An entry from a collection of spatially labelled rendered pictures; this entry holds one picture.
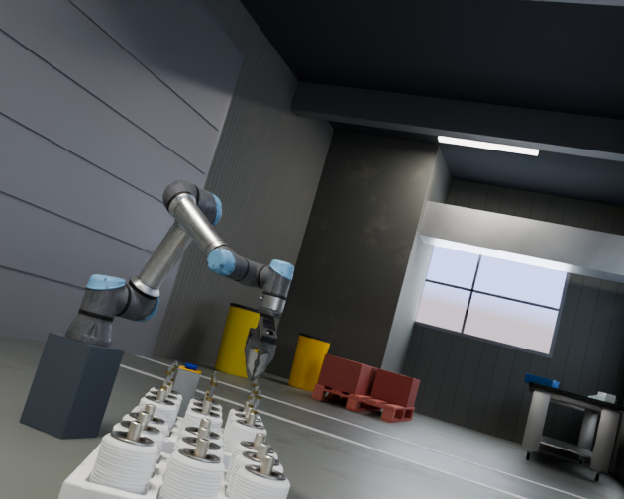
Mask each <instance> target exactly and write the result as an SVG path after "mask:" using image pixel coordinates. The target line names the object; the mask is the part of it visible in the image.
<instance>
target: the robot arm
mask: <svg viewBox="0 0 624 499"><path fill-rule="evenodd" d="M162 201H163V204H164V207H165V208H166V210H167V211H168V213H169V214H170V215H171V216H172V217H173V218H174V223H173V224H172V226H171V227H170V229H169V230H168V232H167V233H166V235H165V236H164V238H163V239H162V241H161V242H160V244H159V245H158V247H157V248H156V250H155V252H154V253H153V255H152V256H151V258H150V259H149V261H148V262H147V264H146V265H145V266H144V268H143V269H142V271H141V272H140V274H139V275H138V276H134V277H132V278H131V279H130V281H129V282H128V284H126V280H125V279H122V278H118V277H113V276H107V275H101V274H94V275H92V276H91V277H90V279H89V281H88V284H87V285H86V290H85V293H84V296H83V299H82V302H81V305H80V308H79V311H78V314H77V316H76V318H75V319H74V320H73V322H72V323H71V325H70V326H69V328H68V329H67V330H66V333H65V336H66V337H68V338H70V339H73V340H76V341H80V342H83V343H87V344H91V345H95V346H99V347H104V348H109V347H110V346H111V344H112V323H113V320H114V317H115V316H116V317H121V318H125V319H129V320H131V321H136V322H137V321H138V322H144V321H147V320H149V319H150V318H152V317H153V316H154V315H155V313H156V311H157V309H158V304H159V299H158V296H159V290H158V289H159V288H160V286H161V285H162V284H163V282H164V281H165V279H166V278H167V276H168V275H169V273H170V272H171V270H172V269H173V267H174V266H175V264H176V263H177V262H178V260H179V259H180V257H181V256H182V254H183V253H184V251H185V250H186V248H187V247H188V245H189V244H190V242H191V241H192V240H193V241H194V242H196V244H197V245H198V246H199V248H200V249H201V250H202V252H203V253H204V254H205V256H206V257H207V264H208V265H207V266H208V268H209V270H210V271H212V272H214V273H215V274H217V275H219V276H224V277H227V278H229V279H232V280H235V281H237V282H238V283H240V284H243V285H244V286H251V287H254V288H259V289H263V291H262V294H261V297H259V300H260V304H259V307H260V308H259V309H258V313H260V319H259V322H258V326H257V327H256V328H255V329H253V328H250V330H249V334H248V337H247V341H246V345H245V358H246V372H247V377H248V379H249V381H254V380H255V379H257V378H258V377H259V376H260V375H261V374H262V373H263V371H264V370H265V369H266V368H267V367H268V365H269V364H270V363H271V361H272V360H273V358H274V355H275V349H276V346H275V343H276V341H277V333H276V324H275V320H274V319H273V318H278V319H280V316H281V314H280V313H282V312H283V309H284V305H285V302H286V297H287V294H288V290H289V287H290V283H291V280H292V276H293V271H294V266H293V265H292V264H290V263H288V262H285V261H281V260H277V259H274V260H272V261H271V264H270V265H264V264H259V263H256V262H253V261H251V260H248V259H246V258H244V257H241V256H239V255H237V254H235V253H234V252H233V250H232V249H231V248H230V247H229V245H228V244H227V243H226V242H225V240H224V239H223V238H222V237H221V235H220V234H219V233H218V232H217V230H216V229H215V228H214V226H215V225H216V224H217V223H218V222H219V220H220V218H221V215H222V204H221V201H220V199H219V198H218V197H217V196H215V195H214V194H212V193H211V192H209V191H206V190H204V189H202V188H200V187H198V186H196V185H194V184H192V183H190V182H188V181H184V180H178V181H174V182H172V183H170V184H169V185H168V186H167V187H166V188H165V190H164V192H163V196H162ZM254 349H262V350H263V351H264V353H263V354H260V356H259V364H258V366H257V367H256V371H255V373H254V374H253V369H254V368H255V367H254V363H255V360H256V359H257V357H258V354H257V353H256V352H255V351H254Z"/></svg>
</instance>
